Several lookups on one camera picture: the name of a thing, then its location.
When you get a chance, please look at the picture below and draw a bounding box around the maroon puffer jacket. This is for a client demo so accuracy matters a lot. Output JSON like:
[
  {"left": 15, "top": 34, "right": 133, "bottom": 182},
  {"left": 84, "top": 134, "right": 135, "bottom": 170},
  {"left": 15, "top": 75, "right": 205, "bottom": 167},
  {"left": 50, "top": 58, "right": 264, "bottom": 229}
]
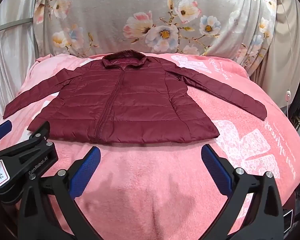
[{"left": 2, "top": 50, "right": 267, "bottom": 145}]

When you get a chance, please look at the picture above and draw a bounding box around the beige curtain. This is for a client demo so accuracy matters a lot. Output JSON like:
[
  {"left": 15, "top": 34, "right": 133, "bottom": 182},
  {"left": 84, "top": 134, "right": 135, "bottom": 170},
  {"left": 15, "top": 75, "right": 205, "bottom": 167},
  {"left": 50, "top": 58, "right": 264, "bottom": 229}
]
[{"left": 247, "top": 0, "right": 300, "bottom": 107}]

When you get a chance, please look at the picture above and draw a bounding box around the grey floral quilt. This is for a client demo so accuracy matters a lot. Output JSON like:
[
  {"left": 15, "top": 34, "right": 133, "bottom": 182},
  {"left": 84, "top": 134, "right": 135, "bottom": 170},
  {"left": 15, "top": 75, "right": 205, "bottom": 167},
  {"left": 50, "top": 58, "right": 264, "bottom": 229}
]
[{"left": 34, "top": 0, "right": 278, "bottom": 68}]

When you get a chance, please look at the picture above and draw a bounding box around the white cable with switch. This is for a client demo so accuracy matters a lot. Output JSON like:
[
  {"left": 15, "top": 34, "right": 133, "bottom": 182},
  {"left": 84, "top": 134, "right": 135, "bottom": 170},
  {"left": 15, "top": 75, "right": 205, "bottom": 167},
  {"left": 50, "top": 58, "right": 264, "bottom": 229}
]
[{"left": 275, "top": 0, "right": 293, "bottom": 118}]

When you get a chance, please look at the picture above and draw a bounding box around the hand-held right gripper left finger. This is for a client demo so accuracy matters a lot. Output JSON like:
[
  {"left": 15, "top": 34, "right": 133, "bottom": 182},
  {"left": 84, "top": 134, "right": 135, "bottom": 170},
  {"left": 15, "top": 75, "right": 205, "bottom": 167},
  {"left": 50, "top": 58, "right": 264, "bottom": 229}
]
[{"left": 17, "top": 146, "right": 102, "bottom": 240}]

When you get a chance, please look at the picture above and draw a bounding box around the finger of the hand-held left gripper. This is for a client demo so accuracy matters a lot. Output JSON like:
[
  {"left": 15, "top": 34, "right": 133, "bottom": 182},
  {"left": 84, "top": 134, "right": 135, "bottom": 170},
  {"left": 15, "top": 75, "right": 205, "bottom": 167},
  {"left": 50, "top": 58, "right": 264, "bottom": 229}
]
[
  {"left": 0, "top": 119, "right": 13, "bottom": 146},
  {"left": 0, "top": 121, "right": 59, "bottom": 180}
]

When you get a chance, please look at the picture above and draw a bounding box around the dark box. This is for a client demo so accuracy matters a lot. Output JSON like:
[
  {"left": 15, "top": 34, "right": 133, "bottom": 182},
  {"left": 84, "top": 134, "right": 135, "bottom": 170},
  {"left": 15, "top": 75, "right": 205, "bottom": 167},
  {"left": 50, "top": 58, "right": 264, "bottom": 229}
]
[{"left": 281, "top": 192, "right": 300, "bottom": 233}]

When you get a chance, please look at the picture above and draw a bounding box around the pink printed blanket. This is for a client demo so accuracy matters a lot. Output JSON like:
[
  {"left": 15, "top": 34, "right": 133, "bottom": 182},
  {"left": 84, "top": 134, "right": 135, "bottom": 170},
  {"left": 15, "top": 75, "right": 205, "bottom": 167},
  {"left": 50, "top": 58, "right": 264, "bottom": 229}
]
[{"left": 0, "top": 51, "right": 300, "bottom": 240}]

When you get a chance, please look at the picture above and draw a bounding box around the metal bar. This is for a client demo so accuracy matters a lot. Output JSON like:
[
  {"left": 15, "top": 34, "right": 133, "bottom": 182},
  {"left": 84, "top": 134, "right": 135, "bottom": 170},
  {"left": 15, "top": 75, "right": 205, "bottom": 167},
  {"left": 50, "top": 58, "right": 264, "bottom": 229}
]
[{"left": 0, "top": 17, "right": 38, "bottom": 34}]

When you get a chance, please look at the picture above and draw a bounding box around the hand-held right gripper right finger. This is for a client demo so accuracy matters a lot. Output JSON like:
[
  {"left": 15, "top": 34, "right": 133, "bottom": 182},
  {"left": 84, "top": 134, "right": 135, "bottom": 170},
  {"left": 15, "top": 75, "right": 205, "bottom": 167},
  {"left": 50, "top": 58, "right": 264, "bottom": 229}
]
[{"left": 201, "top": 144, "right": 285, "bottom": 240}]

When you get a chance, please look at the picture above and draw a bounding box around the white satin curtain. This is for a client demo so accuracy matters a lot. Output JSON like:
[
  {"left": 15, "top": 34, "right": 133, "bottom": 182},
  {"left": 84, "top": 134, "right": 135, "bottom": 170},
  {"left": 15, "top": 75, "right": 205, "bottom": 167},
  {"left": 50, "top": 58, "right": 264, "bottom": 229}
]
[{"left": 0, "top": 0, "right": 56, "bottom": 126}]

